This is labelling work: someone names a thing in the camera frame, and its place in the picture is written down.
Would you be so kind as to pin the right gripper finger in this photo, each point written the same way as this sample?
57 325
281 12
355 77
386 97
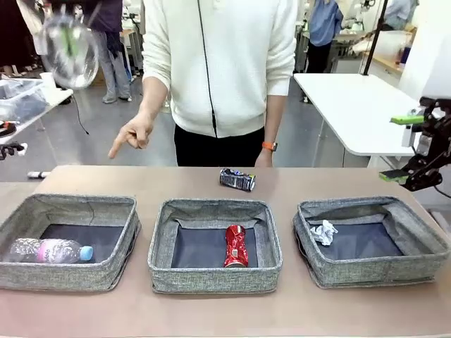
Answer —
405 119
394 175

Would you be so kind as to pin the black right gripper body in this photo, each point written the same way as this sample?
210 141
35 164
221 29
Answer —
440 141

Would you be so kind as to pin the clear unlabelled plastic bottle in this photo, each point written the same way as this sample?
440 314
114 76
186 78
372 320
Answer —
81 67

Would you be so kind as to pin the white paper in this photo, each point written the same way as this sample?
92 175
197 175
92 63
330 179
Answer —
324 232

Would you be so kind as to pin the crushed red can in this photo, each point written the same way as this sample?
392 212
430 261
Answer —
235 246

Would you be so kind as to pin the clear bottle pink label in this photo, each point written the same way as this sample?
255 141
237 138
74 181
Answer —
53 250

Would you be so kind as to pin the person's left forearm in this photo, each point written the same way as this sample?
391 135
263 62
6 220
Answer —
274 118

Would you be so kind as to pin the person's right forearm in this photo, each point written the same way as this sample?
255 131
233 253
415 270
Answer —
155 98

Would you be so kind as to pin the person's right hand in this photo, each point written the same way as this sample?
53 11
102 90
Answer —
137 132

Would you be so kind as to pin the person's left hand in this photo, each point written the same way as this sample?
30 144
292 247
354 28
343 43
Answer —
264 160

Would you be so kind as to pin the white paper cup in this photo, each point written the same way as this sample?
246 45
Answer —
47 80

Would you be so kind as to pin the bystander in purple top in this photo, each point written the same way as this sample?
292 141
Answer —
112 60

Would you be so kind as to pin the bystander in black skirt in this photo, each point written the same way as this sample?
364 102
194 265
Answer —
14 35

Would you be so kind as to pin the large white table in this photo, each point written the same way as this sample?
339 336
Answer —
352 105

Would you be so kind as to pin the white side table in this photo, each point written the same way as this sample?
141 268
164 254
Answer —
56 100

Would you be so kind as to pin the clear plastic bin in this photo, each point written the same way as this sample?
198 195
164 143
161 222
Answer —
21 95

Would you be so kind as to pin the translucent plastic container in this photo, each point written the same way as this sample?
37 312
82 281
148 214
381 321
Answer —
391 45

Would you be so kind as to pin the black stand pole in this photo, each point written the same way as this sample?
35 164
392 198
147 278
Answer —
374 42

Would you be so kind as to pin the grey fabric basket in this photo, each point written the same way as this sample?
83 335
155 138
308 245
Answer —
370 271
211 278
70 278

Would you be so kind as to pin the bystander in pale shirt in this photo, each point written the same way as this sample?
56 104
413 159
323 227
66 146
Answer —
398 14

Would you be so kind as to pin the bystander in blue shirt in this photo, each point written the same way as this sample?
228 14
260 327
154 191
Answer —
322 28

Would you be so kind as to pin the orange wrist watch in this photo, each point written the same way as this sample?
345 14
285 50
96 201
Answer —
269 145

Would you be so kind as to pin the black white marker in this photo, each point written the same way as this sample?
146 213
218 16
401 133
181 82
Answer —
37 175

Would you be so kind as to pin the person in white sweater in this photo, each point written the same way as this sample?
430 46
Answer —
218 70

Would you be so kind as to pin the crushed dark blue can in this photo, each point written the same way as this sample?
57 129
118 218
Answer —
236 180

